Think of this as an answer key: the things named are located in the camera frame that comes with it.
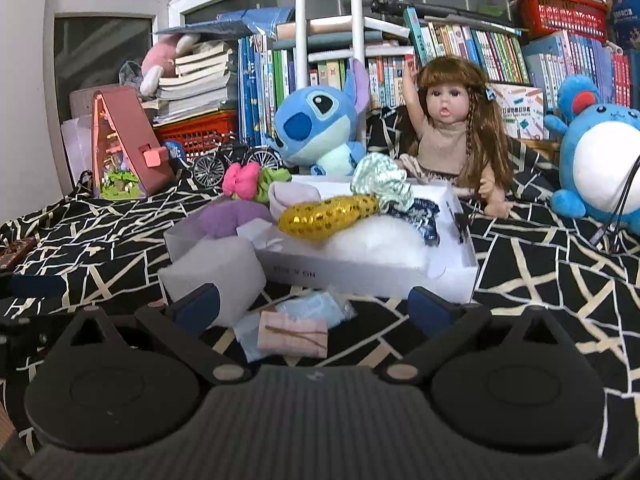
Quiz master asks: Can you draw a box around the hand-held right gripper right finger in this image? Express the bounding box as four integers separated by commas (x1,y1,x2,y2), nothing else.
386,286,559,387

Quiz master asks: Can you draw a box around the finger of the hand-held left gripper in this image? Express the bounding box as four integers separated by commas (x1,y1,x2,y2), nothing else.
0,271,68,304

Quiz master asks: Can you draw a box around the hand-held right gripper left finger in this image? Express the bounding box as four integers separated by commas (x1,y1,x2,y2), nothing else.
64,283,254,387

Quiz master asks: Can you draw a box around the white cardboard box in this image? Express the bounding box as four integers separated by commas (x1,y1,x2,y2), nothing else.
254,176,479,304

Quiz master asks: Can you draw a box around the navy patterned scrunchie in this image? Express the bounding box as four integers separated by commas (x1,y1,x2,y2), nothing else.
399,198,442,247

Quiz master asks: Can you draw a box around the purple plush toy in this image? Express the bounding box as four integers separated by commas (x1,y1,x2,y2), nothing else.
196,202,275,242

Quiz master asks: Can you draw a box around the pink cloth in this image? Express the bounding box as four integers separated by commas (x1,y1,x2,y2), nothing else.
257,311,329,359

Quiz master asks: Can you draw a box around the light blue plastic packet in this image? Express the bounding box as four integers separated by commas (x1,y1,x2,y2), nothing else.
234,292,357,362

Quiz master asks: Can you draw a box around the pink fabric bow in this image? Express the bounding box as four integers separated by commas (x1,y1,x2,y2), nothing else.
222,161,262,199

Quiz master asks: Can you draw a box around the pale green striped scrunchie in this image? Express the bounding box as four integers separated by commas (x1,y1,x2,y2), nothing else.
349,153,415,212

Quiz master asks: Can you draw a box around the yellow scrunchie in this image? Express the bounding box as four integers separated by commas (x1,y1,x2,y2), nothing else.
277,194,380,244

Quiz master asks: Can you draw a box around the bright green scrunchie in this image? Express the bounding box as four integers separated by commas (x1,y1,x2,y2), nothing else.
257,167,294,203

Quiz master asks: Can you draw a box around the brown patterned case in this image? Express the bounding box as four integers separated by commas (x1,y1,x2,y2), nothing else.
0,236,39,270

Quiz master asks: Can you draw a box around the white fluffy padding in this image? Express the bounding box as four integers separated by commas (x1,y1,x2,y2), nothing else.
324,216,432,270

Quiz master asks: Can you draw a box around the black hair clip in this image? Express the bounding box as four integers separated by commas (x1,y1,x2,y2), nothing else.
451,209,472,245

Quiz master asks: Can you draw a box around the black geometric printed blanket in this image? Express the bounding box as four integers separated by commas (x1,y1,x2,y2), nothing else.
0,104,640,461

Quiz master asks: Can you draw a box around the miniature metal bicycle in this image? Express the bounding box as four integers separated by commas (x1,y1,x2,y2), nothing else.
192,132,284,191

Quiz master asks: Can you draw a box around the triangular miniature dollhouse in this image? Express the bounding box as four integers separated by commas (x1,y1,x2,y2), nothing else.
91,84,177,201

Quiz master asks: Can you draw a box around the orange plastic basket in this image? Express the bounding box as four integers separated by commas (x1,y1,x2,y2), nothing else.
154,111,239,159

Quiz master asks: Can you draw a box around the long-haired baby doll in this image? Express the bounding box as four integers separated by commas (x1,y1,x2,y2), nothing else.
397,56,517,219

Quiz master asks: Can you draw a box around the brown cardboard box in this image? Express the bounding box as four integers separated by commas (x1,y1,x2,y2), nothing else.
69,87,122,117

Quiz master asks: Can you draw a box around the white printed box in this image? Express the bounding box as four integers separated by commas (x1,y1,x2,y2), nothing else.
486,84,547,142

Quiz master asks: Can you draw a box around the blue alien plush toy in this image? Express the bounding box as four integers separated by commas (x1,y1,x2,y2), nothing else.
264,58,372,178

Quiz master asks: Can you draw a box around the stack of flat books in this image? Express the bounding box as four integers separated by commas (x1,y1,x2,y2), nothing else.
151,41,237,124

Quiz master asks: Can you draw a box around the row of tall blue books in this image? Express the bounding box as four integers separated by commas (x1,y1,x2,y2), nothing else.
237,34,297,147

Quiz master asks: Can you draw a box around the round blue mouse plush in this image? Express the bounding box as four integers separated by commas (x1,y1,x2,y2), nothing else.
543,75,640,237

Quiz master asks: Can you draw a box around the grey plush toy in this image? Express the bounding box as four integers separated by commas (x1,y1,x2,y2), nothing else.
118,60,147,87

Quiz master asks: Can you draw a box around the pink bunny plush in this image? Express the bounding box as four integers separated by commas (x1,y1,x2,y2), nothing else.
139,34,202,97

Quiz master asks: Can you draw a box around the row of colourful upright books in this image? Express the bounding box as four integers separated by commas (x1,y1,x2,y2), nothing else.
307,7,632,110

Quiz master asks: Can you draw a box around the blue folder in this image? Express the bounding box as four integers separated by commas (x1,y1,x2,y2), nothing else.
154,6,296,42

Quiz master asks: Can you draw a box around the red plastic basket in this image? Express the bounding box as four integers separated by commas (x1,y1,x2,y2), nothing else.
516,0,609,44

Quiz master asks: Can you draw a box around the blue printed carton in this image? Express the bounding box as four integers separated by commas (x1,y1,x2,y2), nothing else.
604,0,640,52

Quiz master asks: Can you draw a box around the black cable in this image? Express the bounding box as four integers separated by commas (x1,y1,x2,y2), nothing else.
589,154,640,247

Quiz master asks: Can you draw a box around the white ladder frame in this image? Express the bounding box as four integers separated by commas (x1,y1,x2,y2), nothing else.
294,0,367,92

